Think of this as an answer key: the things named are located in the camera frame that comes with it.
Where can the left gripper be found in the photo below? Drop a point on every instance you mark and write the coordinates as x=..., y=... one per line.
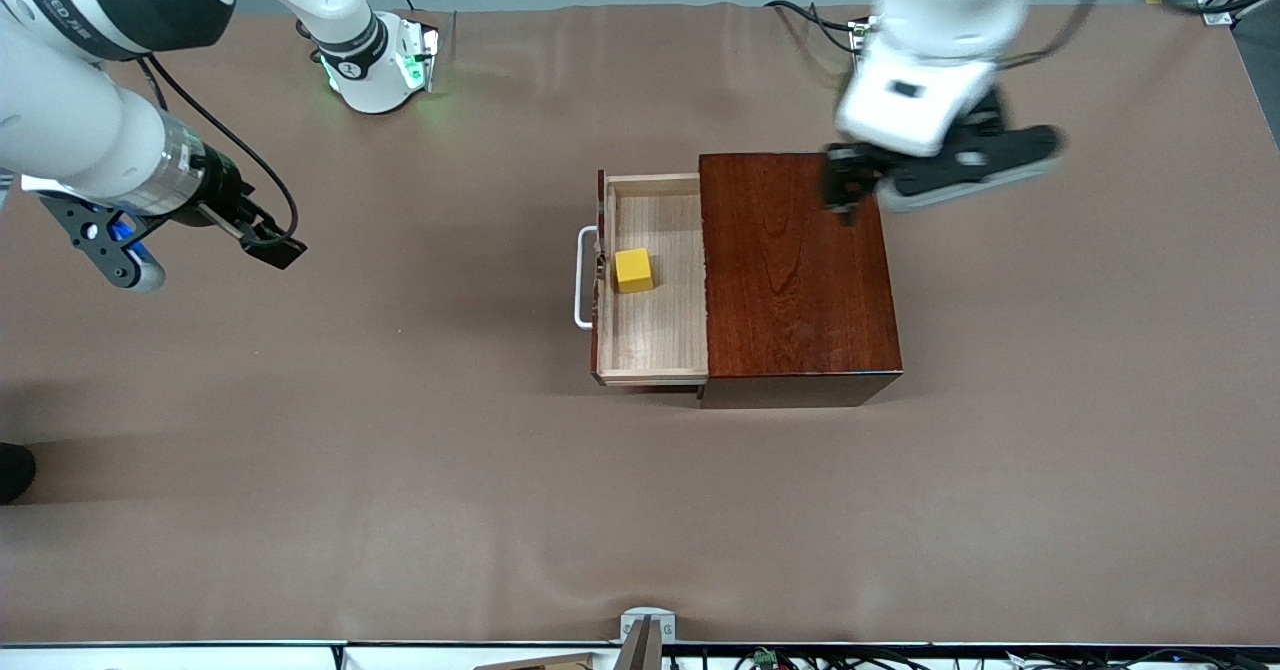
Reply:
x=851, y=176

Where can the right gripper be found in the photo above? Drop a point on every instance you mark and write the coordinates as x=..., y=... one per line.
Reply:
x=217, y=190

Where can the yellow block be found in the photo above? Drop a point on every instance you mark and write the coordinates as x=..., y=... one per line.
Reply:
x=633, y=270

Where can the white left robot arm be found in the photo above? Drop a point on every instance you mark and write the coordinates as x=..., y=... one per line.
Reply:
x=960, y=0

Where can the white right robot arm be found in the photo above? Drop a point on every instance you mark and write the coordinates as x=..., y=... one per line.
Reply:
x=90, y=100

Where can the dark red wooden cabinet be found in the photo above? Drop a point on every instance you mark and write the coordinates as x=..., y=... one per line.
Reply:
x=800, y=280

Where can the brown table cloth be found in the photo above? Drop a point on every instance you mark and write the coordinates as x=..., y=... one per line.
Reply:
x=400, y=450

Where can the grey metal table clamp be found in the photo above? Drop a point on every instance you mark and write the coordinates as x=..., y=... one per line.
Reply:
x=647, y=622

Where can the brown cardboard piece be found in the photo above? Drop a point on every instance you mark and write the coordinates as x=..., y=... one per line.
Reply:
x=540, y=662

